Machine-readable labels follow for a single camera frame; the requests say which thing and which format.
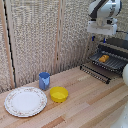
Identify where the black dish rack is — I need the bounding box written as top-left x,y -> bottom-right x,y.
97,36 -> 128,80

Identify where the yellow bowl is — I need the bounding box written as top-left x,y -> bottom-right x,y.
49,86 -> 70,104

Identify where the orange toy bread loaf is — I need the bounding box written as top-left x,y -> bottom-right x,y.
98,54 -> 110,64

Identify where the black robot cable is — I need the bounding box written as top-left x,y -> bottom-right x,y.
116,29 -> 128,36

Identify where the blue mug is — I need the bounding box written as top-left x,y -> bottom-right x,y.
38,71 -> 51,91

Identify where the white floral rim plate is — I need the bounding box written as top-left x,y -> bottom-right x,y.
3,86 -> 48,118

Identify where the black oven rack tray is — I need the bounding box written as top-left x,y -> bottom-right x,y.
88,50 -> 128,72

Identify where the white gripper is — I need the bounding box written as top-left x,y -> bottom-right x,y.
86,19 -> 119,44

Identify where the open oven door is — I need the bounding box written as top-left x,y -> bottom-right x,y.
79,63 -> 112,85

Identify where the woven rattan folding screen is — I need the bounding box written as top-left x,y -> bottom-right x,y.
0,0 -> 128,93

